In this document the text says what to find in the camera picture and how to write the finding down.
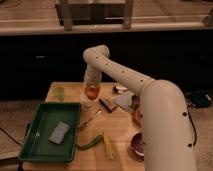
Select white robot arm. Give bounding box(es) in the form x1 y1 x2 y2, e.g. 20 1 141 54
83 45 197 171

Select green chili pepper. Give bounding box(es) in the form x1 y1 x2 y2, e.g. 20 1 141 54
76 135 103 150

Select black rectangular block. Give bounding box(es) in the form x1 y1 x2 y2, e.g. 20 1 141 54
99 98 117 113

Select black cable on floor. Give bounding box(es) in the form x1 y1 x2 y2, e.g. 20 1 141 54
0 127 24 148

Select wooden chair frame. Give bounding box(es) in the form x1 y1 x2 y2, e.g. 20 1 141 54
55 0 134 31

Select orange bowl with food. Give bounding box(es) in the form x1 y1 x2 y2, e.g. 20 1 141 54
133 107 141 128

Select grey sponge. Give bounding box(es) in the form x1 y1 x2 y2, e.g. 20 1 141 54
49 122 70 144

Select metal spoon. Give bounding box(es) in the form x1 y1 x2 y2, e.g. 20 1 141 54
79 109 102 130

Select small green cup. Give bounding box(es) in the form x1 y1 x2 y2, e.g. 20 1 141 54
54 87 65 101

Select yellow corn cob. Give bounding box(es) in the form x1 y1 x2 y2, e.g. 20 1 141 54
103 133 115 160

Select white paper cup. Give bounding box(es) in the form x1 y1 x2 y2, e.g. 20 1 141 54
80 93 96 108

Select white black small object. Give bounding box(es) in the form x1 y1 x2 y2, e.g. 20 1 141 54
112 86 127 94

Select dark purple bowl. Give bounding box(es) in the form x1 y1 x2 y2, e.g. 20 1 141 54
131 133 144 160

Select dark teal bag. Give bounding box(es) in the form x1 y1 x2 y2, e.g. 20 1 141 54
189 91 212 108

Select red apple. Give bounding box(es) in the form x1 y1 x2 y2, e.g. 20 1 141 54
85 87 99 100

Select grey folded cloth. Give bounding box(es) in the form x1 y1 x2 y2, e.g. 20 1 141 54
113 91 133 111

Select small metal cup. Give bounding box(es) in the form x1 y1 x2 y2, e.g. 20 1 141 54
131 95 140 108

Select green plastic tray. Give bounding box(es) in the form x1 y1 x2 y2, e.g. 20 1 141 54
19 102 81 163

